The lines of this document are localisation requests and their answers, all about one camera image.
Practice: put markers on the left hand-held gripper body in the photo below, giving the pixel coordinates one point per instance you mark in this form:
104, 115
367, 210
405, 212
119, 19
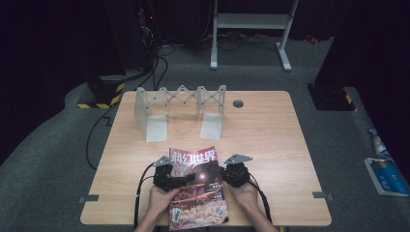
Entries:
164, 179

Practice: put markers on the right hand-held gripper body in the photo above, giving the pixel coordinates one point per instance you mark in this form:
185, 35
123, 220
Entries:
237, 174

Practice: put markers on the red cover magazine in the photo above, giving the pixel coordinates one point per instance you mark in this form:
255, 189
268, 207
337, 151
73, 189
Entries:
199, 196

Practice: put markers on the white expandable metal book rack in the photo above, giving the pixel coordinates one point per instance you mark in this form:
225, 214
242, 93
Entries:
156, 129

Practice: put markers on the person's left hand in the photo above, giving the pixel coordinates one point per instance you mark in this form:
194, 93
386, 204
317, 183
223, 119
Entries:
159, 201

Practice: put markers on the person's right hand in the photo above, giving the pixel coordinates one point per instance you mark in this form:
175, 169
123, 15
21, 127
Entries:
246, 196

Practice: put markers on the grey round table grommet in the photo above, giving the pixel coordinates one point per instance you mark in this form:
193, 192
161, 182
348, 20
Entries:
238, 103

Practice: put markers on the grey tape piece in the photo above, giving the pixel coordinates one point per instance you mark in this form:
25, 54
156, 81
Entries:
89, 198
322, 195

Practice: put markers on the black yellow striped base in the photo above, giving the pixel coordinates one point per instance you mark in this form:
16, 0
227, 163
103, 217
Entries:
103, 93

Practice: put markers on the black base with yellow mark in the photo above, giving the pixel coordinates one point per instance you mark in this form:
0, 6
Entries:
332, 96

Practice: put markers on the white and blue packet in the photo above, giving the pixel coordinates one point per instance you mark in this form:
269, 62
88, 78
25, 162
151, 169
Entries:
379, 145

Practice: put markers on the dark equipment tower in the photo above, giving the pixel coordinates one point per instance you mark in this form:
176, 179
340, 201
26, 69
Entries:
129, 32

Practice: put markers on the white metal stand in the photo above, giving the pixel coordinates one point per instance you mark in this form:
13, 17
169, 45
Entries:
251, 21

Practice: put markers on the small red object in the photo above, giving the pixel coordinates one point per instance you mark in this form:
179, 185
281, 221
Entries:
312, 39

